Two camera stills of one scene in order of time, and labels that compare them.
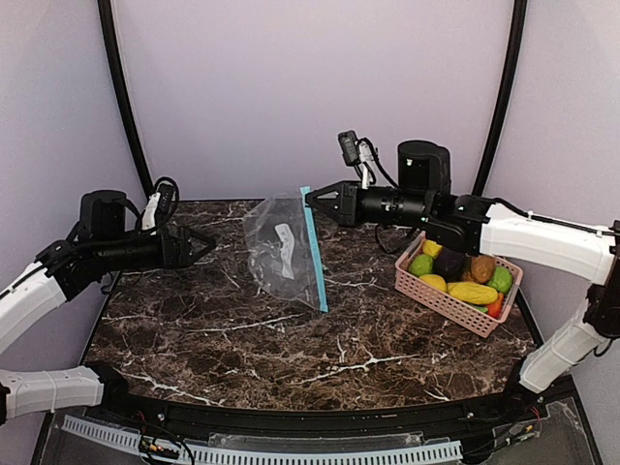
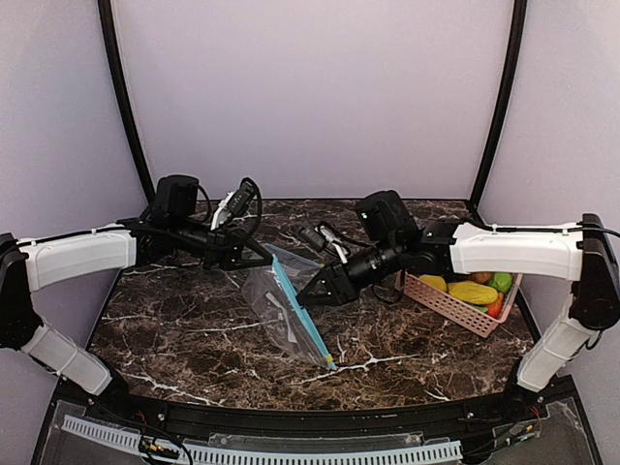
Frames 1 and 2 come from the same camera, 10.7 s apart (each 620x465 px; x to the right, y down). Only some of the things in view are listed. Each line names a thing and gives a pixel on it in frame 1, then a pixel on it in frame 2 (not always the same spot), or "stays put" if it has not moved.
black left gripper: x=170 y=248 to x=220 y=248
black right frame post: x=505 y=97 stays put
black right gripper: x=349 y=203 to x=343 y=279
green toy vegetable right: x=502 y=280 stays put
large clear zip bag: x=283 y=249 to x=273 y=290
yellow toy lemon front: x=434 y=280 stays put
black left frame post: x=114 y=53 stays put
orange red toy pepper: x=495 y=310 stays put
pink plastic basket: x=446 y=304 stays put
